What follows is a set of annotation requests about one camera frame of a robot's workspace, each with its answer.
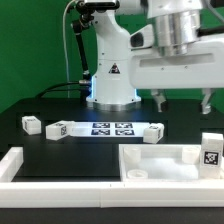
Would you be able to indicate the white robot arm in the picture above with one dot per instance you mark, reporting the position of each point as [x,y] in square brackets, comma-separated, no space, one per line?
[151,44]

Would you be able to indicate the white U-shaped obstacle fence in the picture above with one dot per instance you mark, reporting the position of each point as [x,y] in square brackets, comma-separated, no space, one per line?
[201,193]

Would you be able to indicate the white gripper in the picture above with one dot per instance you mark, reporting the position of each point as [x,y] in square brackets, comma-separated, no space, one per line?
[184,58]

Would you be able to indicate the white fiducial tag sheet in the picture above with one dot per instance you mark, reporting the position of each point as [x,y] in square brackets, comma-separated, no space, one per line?
[108,129]

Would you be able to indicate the white square tabletop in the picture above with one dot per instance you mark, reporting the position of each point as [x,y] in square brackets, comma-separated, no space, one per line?
[161,162]

